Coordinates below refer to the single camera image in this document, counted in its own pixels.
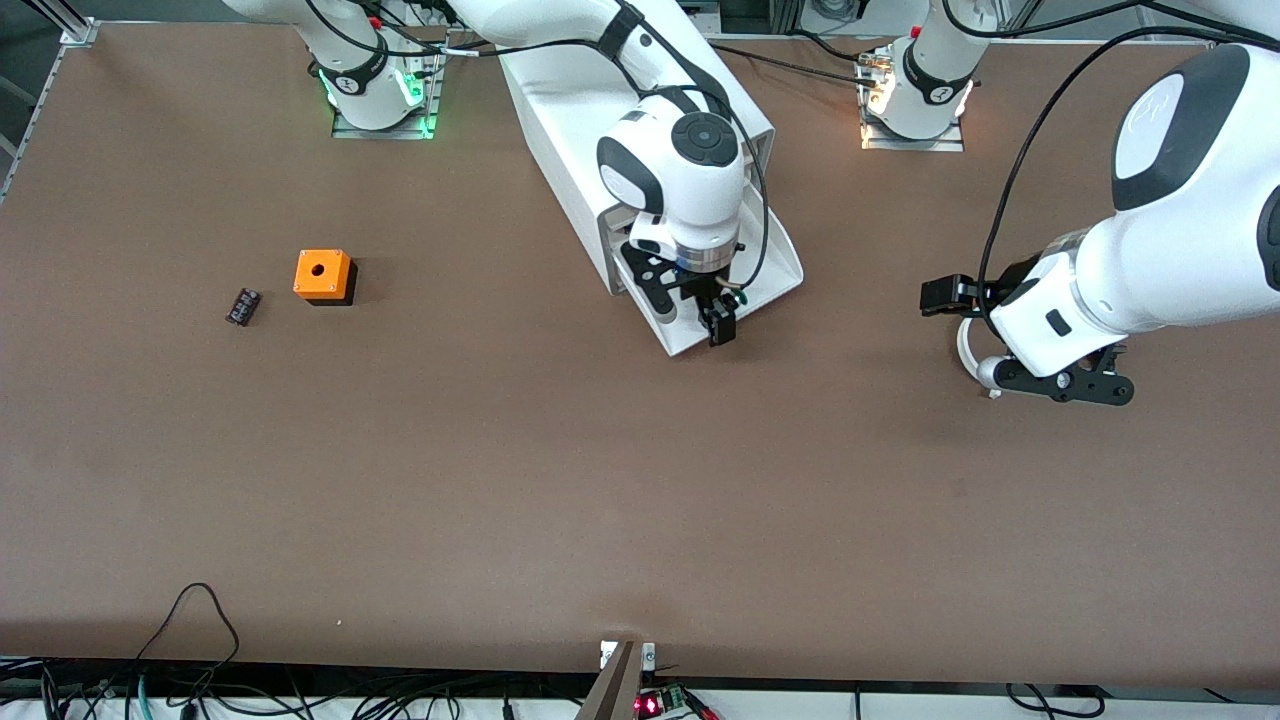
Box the orange box with hole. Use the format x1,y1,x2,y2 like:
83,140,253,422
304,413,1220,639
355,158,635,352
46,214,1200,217
293,249,358,307

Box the metal camera bracket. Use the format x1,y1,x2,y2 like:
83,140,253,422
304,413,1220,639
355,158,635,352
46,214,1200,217
575,640,656,720

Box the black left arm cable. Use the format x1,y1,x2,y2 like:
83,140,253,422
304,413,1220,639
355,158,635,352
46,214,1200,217
978,25,1280,321

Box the black looped cable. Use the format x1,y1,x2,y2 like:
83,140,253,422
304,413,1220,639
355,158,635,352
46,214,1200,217
135,583,241,666

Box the circuit board with red light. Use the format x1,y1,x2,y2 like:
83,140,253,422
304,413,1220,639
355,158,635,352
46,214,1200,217
635,685,721,720

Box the white drawer cabinet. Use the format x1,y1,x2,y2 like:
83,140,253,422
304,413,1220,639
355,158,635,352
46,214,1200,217
494,0,776,296

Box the aluminium frame profile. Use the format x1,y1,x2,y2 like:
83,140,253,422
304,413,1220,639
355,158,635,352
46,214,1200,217
5,0,101,161

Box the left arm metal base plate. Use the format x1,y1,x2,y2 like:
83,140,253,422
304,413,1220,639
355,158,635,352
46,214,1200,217
858,45,966,153

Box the white curved plastic arc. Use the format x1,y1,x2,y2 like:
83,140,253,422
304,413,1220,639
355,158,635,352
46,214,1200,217
956,316,1005,400

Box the black table cable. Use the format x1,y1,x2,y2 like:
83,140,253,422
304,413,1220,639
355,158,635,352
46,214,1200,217
700,38,886,81

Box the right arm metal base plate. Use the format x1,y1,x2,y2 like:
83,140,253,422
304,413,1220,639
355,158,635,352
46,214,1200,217
332,28,446,141

